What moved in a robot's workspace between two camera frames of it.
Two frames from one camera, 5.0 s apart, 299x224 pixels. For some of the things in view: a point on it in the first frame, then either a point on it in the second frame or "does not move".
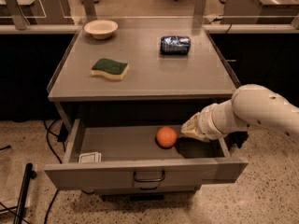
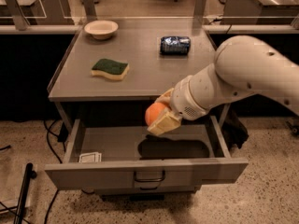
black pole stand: (28, 175) does not move
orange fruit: (166, 137) to (154, 111)
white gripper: (205, 124) to (183, 102)
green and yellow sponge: (113, 69) does not move
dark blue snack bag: (175, 45) does not move
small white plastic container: (91, 157) does not move
